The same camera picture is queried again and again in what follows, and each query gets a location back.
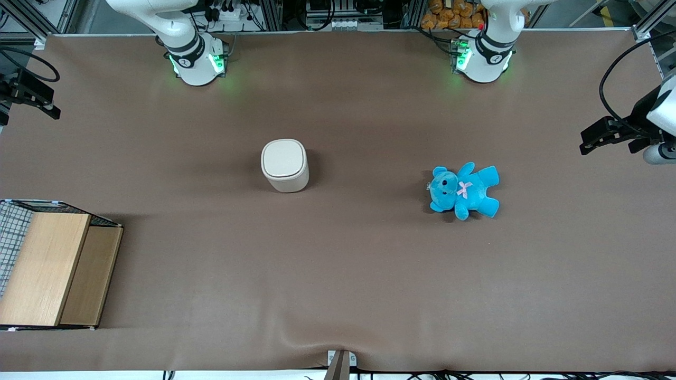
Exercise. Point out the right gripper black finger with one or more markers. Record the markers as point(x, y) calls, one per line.
point(51, 111)
point(37, 91)

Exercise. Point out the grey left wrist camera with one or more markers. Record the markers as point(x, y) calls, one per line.
point(660, 153)

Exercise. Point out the brown table cloth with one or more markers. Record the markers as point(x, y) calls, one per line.
point(338, 274)

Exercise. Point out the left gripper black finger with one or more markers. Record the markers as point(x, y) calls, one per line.
point(602, 132)
point(640, 145)

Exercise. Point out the beige trash can with lid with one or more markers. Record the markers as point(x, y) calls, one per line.
point(285, 164)

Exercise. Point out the white power strip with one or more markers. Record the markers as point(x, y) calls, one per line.
point(229, 13)

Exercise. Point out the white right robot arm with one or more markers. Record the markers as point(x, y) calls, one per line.
point(191, 50)

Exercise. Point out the metal clamp bracket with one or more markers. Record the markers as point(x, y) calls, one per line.
point(340, 364)

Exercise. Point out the aluminium frame post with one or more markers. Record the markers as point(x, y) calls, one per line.
point(652, 21)
point(42, 18)

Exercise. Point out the wooden shelf box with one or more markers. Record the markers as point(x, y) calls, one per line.
point(47, 269)

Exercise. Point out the blue teddy bear plush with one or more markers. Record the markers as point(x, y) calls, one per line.
point(463, 191)

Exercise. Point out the pile of orange plush toys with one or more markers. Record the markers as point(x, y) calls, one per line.
point(454, 15)

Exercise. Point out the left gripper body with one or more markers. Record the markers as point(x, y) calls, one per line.
point(639, 115)

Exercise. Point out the grey control box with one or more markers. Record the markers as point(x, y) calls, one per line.
point(343, 16)

